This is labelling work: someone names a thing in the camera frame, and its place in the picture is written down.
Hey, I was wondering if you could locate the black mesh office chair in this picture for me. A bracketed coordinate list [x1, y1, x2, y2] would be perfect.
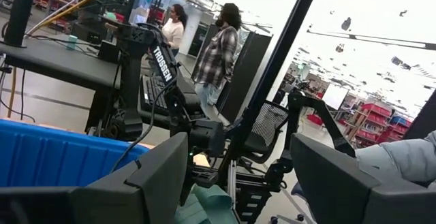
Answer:
[243, 100, 290, 165]

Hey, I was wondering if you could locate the black partition panel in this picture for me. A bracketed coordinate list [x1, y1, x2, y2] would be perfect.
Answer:
[217, 31, 274, 125]

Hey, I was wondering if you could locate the shelf with red bins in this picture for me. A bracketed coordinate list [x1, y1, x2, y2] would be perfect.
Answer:
[343, 101, 415, 149]

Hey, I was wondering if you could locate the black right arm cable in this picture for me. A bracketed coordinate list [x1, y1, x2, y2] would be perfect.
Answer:
[110, 77, 178, 174]

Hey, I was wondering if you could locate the black box with white labels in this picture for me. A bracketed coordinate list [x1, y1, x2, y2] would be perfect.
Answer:
[236, 182, 262, 224]

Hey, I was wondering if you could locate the large blue plastic bin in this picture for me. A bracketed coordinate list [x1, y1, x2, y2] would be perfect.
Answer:
[0, 118, 151, 188]

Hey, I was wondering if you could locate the small black box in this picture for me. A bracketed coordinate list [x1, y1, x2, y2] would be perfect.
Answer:
[97, 39, 120, 63]

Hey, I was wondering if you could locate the black aluminium rig frame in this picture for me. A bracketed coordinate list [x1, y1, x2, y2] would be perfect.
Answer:
[217, 0, 324, 187]

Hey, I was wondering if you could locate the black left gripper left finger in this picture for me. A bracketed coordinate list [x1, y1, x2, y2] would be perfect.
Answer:
[0, 131, 189, 224]

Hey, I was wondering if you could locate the dark grey desk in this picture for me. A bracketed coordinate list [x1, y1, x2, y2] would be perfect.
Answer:
[0, 33, 124, 92]

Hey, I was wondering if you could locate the green slide sandal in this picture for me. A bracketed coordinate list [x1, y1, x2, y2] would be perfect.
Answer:
[174, 182, 240, 224]

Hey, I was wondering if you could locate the silver aluminium bracket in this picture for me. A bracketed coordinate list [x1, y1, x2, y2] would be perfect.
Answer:
[227, 159, 240, 212]

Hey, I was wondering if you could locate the black desk pole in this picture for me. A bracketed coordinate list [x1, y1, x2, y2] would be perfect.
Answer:
[2, 0, 39, 48]

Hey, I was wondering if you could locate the backlit keyboard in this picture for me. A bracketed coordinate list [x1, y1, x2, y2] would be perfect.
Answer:
[140, 75, 170, 116]

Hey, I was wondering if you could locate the white monitor screen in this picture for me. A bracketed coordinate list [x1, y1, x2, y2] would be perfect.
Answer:
[321, 82, 351, 112]

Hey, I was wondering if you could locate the yellow diagonal bar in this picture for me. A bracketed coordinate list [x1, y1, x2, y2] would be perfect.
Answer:
[25, 0, 125, 36]

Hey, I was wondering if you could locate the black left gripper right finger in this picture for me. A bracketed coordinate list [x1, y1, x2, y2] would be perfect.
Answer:
[289, 133, 436, 224]

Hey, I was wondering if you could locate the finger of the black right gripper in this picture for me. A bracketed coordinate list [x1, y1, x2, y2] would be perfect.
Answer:
[179, 157, 197, 207]
[196, 170, 219, 189]

